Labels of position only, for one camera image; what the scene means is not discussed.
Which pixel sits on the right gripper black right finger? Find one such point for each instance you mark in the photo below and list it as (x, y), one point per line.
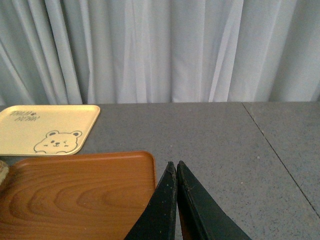
(201, 218)

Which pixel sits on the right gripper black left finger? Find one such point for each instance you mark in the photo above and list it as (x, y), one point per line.
(158, 220)

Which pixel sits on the brown wooden tray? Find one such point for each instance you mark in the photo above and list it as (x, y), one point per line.
(76, 197)

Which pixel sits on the yellow bear tray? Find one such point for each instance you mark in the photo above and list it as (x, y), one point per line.
(45, 130)

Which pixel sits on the bottom bread slice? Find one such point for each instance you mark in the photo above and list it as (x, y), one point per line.
(4, 170)

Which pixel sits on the grey curtain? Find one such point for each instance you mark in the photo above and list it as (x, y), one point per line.
(157, 51)

